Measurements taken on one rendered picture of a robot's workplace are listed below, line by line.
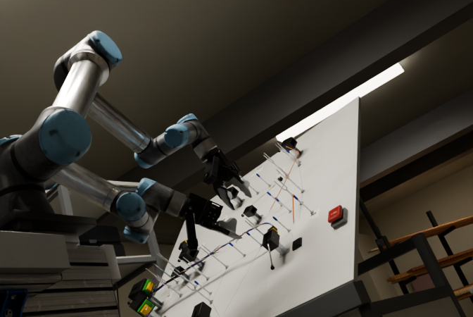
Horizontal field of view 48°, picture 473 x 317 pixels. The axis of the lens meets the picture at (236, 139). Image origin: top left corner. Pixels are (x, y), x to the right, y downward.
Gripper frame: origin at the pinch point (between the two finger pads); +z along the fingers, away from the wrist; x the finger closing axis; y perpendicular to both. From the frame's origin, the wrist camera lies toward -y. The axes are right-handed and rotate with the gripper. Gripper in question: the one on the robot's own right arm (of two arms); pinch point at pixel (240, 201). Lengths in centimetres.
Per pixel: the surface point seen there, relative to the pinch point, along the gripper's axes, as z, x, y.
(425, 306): 61, -30, 6
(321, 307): 37.7, -15.7, -23.2
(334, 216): 21.3, -25.2, 0.5
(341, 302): 39, -23, -24
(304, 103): -30, 31, 198
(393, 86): -4, 2, 336
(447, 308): 69, -30, 20
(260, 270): 23.9, 11.5, 3.3
